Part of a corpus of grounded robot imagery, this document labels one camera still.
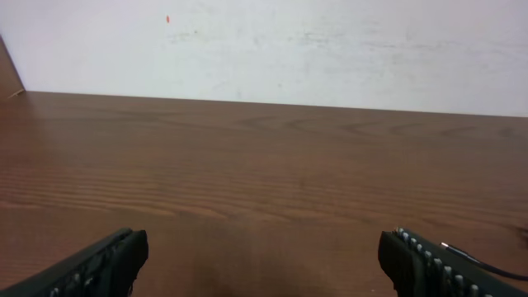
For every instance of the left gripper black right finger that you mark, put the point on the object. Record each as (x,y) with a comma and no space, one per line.
(419,268)

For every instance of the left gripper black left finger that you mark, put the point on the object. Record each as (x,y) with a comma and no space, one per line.
(107,268)

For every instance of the brown wooden side panel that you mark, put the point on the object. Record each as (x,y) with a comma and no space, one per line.
(10,82)

